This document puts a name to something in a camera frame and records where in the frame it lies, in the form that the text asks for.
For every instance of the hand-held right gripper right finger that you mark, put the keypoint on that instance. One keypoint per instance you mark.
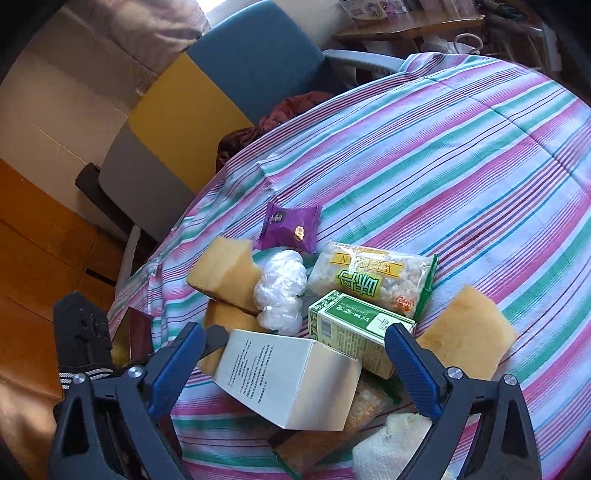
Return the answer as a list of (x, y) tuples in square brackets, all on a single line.
[(411, 369)]

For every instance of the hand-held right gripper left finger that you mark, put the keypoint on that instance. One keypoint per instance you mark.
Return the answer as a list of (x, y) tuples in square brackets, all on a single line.
[(178, 369)]

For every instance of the gold tray box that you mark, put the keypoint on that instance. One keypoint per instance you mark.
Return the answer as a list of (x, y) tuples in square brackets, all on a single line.
[(134, 332)]

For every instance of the yellow sponge block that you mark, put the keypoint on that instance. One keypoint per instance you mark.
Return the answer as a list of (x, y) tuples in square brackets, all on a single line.
[(226, 318), (221, 272), (466, 332)]

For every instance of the green carton box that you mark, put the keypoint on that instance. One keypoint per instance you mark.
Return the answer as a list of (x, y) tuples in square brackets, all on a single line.
[(351, 332)]

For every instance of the white sock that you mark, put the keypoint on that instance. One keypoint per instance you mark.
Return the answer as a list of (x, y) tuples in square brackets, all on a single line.
[(397, 447)]

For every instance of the rice cracker packet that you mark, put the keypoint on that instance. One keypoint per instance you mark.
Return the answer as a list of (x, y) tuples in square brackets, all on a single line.
[(364, 272)]

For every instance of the white silver box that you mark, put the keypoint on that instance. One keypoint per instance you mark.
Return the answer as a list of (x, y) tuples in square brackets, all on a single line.
[(286, 378)]

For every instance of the grain bar packet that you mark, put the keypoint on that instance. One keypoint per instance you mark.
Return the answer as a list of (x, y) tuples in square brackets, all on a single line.
[(318, 443)]

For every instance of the white plastic bag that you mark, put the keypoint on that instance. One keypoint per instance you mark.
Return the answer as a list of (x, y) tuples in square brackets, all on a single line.
[(281, 290)]

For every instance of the purple snack packet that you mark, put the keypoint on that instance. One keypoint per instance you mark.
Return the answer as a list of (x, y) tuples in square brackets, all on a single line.
[(286, 226)]

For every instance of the wooden cabinet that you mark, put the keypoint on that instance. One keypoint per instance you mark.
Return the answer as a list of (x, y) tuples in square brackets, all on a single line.
[(37, 240)]

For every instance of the striped bed sheet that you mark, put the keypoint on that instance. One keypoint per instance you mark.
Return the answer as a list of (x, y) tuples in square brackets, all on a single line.
[(461, 161)]

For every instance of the dark red cloth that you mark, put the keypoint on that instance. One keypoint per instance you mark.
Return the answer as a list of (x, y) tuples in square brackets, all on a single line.
[(286, 115)]

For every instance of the patterned curtain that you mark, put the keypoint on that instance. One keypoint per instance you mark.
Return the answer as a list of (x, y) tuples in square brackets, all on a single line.
[(157, 23)]

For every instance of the grey yellow blue chair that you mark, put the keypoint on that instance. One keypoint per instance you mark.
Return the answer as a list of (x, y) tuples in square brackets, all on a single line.
[(249, 50)]

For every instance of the wooden desk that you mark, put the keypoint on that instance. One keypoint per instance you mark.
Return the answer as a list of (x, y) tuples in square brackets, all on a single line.
[(406, 25)]

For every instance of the printed papers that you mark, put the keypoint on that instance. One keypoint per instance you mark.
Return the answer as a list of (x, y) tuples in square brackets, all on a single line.
[(369, 9)]

